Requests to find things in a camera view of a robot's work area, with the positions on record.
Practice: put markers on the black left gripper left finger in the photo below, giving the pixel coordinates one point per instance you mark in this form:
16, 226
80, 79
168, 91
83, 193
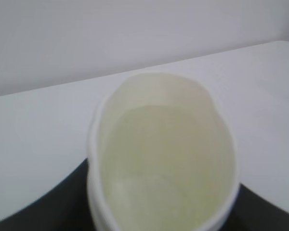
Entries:
64, 208

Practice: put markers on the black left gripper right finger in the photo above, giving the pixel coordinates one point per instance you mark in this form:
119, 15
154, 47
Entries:
253, 213

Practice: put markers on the white paper cup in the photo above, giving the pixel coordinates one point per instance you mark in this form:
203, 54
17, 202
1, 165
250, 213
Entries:
161, 158

